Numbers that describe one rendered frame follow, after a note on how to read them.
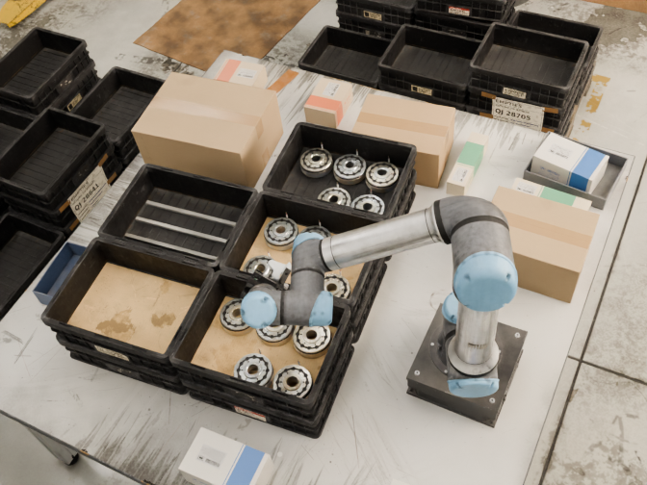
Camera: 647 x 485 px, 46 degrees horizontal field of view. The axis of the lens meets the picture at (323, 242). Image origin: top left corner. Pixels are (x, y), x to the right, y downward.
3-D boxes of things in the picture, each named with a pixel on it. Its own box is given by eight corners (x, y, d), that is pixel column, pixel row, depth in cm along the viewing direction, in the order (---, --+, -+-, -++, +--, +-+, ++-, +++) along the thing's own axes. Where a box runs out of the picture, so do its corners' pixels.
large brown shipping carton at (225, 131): (283, 133, 271) (275, 90, 255) (250, 194, 255) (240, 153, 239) (185, 113, 282) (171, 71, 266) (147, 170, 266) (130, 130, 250)
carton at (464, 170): (470, 143, 259) (471, 131, 254) (487, 148, 257) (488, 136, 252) (446, 193, 247) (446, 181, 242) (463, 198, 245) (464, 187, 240)
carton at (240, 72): (268, 80, 288) (265, 64, 283) (255, 101, 282) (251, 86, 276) (230, 73, 293) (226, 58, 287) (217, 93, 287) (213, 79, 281)
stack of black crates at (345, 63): (403, 81, 363) (403, 42, 344) (378, 122, 348) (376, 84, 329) (329, 62, 376) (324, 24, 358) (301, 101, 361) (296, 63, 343)
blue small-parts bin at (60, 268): (74, 253, 247) (65, 241, 241) (113, 264, 243) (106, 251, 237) (39, 303, 236) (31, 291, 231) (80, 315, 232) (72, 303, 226)
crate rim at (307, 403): (352, 310, 200) (351, 305, 198) (311, 411, 184) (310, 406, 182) (218, 273, 211) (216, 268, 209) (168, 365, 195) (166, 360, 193)
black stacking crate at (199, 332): (354, 328, 207) (351, 307, 198) (315, 425, 192) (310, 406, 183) (225, 293, 219) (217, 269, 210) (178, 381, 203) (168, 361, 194)
